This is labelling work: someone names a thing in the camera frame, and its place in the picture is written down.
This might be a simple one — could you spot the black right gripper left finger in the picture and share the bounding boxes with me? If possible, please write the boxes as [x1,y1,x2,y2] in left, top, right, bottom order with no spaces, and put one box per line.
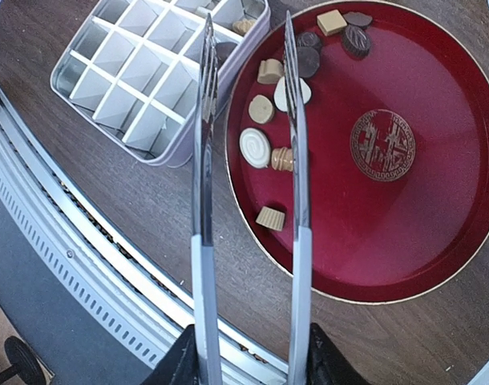
[141,325,199,385]

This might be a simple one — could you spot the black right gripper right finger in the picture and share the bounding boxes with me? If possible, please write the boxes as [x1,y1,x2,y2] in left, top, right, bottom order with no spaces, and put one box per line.
[307,322,370,385]

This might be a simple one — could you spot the white metal tongs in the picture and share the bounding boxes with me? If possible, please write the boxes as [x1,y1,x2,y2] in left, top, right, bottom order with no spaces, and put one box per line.
[190,10,313,385]

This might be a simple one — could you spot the silver divided tin box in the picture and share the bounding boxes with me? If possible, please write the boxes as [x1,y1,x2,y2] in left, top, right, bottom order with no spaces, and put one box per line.
[51,1,271,168]

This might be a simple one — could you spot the tan caramel cube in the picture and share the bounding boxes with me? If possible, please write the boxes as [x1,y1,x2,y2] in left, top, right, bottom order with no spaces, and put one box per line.
[232,18,256,36]
[317,10,348,36]

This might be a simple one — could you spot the tan cube chocolate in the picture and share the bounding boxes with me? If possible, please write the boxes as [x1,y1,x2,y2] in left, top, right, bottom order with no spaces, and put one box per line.
[255,206,286,232]

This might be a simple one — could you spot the brown cylinder chocolate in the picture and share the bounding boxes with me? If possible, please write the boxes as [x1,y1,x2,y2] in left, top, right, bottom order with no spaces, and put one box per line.
[270,147,293,172]

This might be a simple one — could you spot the white oval chocolate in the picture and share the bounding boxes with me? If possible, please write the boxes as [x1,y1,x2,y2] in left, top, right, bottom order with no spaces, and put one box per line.
[240,128,271,168]
[273,75,313,113]

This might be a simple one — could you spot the round tan chocolate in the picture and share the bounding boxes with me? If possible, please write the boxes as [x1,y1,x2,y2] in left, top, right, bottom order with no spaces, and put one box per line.
[249,95,275,124]

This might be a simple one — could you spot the tan square chocolate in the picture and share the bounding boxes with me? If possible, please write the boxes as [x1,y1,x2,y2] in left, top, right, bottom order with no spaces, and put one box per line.
[257,59,284,85]

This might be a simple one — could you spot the dark chocolate piece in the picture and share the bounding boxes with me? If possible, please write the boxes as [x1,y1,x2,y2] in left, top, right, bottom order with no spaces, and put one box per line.
[297,47,320,79]

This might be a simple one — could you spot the dark round chocolate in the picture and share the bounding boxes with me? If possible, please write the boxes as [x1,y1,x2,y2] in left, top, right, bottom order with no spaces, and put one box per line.
[216,42,237,67]

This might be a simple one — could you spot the dark cup chocolate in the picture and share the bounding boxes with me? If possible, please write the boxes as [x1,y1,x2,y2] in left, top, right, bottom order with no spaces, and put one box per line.
[296,31,322,52]

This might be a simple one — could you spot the dark leaf chocolate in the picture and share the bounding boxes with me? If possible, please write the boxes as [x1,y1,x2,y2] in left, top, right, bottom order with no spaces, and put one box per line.
[341,25,371,58]

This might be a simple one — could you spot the dark oval chocolate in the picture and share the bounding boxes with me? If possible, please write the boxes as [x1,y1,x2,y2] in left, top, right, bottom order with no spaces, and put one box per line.
[343,11,373,29]

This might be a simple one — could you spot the black round floor object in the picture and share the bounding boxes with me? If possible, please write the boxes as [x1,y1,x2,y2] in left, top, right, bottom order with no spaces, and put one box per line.
[0,336,46,385]

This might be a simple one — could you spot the red round tray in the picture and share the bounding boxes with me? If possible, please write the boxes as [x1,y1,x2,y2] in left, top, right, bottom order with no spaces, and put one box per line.
[224,0,489,306]

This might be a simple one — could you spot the aluminium front rail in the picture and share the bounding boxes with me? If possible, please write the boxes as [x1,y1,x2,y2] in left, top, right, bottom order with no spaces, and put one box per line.
[0,71,289,385]

